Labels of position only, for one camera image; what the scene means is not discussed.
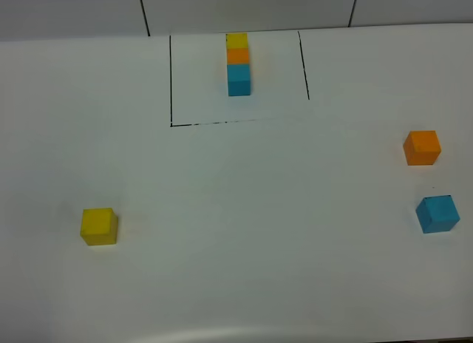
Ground blue template block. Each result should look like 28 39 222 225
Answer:
227 64 251 96

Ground orange template block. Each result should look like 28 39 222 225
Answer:
226 48 250 65

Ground yellow template block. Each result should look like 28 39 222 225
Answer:
225 33 248 50

